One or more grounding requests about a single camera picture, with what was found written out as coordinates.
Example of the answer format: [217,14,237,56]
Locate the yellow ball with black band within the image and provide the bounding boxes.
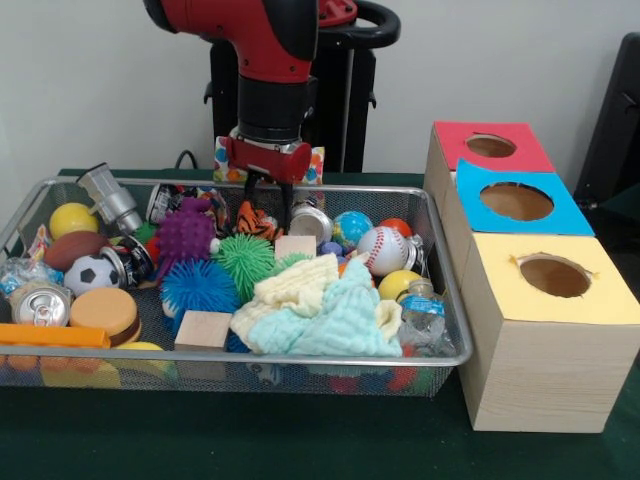
[378,269,424,301]

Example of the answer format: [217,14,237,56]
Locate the brown toy football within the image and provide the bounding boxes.
[44,230,111,272]

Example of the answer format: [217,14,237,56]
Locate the orange striped tiger plush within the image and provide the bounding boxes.
[235,200,284,243]

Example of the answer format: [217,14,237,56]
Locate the plain yellow ball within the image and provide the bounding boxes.
[48,202,100,240]

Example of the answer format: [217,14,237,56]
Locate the white baseball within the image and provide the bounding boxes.
[357,224,409,276]

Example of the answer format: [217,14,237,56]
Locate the wooden three-hole box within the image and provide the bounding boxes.
[422,121,640,434]

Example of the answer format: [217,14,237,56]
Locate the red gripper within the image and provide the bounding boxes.
[224,127,314,232]

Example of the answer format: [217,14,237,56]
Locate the shallow mesh bin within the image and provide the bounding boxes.
[0,177,475,401]

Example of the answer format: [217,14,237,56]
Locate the green spiky ball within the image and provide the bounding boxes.
[272,252,311,271]
[214,232,276,304]

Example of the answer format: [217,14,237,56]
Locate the black upright panel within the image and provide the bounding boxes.
[573,32,640,211]

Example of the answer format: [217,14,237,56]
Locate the orange foam disc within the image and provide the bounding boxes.
[69,287,142,347]

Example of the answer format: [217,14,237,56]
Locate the orange toy brick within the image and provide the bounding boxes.
[0,323,111,350]

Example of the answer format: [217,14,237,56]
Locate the pale yellow muslin cloth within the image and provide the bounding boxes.
[229,251,404,351]

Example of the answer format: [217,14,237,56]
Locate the dark green table cloth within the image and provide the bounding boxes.
[0,167,640,480]

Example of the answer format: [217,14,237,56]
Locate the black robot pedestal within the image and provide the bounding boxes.
[202,0,401,174]

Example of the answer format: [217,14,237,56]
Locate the purple knobbly toy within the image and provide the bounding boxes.
[155,197,219,279]

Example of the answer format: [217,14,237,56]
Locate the dark green side-table cloth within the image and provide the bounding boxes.
[594,187,640,241]

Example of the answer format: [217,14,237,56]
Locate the teal muslin cloth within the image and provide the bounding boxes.
[248,257,404,357]

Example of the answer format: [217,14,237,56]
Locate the blue spiky ball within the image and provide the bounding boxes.
[160,257,241,321]

